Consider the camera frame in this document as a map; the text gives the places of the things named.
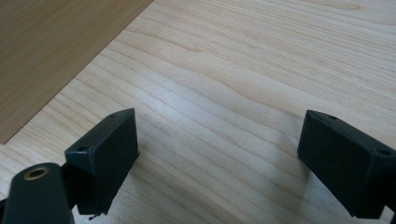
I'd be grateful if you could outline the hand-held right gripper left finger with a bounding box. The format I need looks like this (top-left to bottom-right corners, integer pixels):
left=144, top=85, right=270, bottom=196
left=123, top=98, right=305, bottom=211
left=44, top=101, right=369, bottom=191
left=61, top=107, right=140, bottom=217

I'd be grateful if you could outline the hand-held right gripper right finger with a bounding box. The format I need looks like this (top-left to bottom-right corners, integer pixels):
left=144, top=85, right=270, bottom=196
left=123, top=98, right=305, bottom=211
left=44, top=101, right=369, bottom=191
left=296, top=109, right=396, bottom=219

